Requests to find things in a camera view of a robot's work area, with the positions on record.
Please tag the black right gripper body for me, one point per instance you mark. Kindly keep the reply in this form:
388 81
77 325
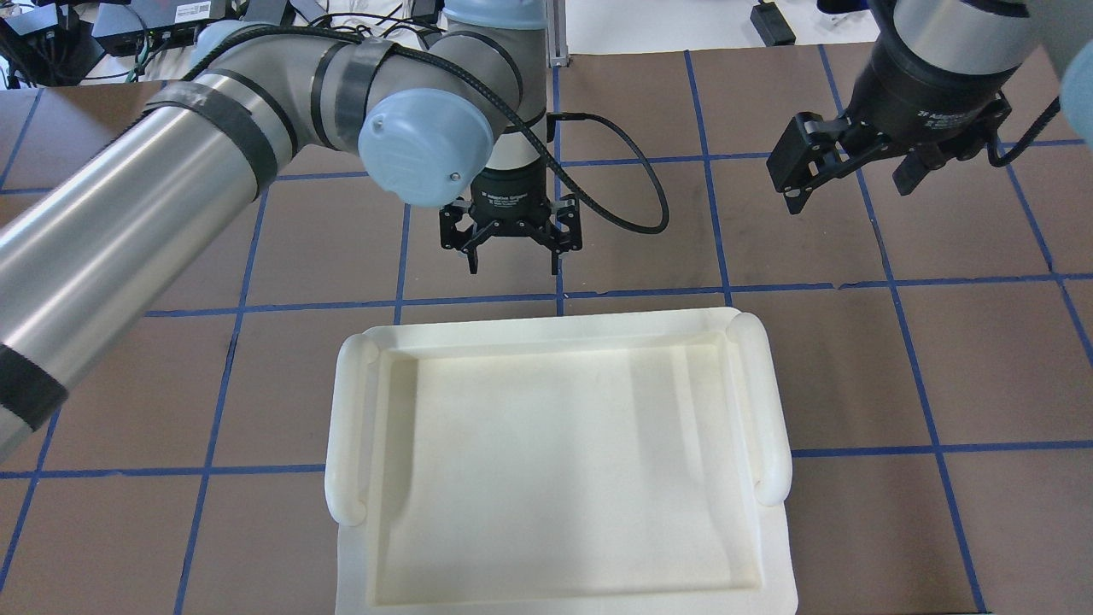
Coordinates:
922 101

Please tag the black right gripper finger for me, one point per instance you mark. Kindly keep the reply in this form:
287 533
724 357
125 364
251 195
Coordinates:
796 198
913 169

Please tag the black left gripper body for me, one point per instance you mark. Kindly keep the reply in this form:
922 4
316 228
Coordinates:
511 198

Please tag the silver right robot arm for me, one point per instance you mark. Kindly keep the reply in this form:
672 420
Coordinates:
709 119

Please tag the black power brick top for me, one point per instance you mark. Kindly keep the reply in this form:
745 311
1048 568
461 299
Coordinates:
771 25

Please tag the white foam box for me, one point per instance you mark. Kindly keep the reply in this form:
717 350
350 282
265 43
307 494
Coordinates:
625 463

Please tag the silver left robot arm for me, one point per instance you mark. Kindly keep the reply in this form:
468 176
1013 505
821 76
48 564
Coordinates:
84 263

